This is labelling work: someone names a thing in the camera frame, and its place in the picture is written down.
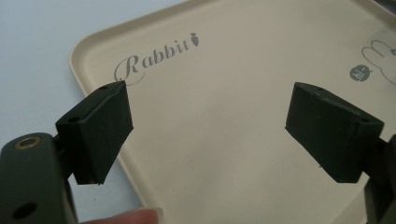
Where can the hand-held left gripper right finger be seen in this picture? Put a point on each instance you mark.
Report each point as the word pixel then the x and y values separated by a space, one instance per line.
pixel 333 133

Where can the beige printed plastic tray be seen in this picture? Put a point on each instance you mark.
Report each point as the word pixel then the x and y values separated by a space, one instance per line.
pixel 236 124

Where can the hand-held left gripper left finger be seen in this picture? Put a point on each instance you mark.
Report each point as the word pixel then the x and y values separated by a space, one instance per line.
pixel 96 137

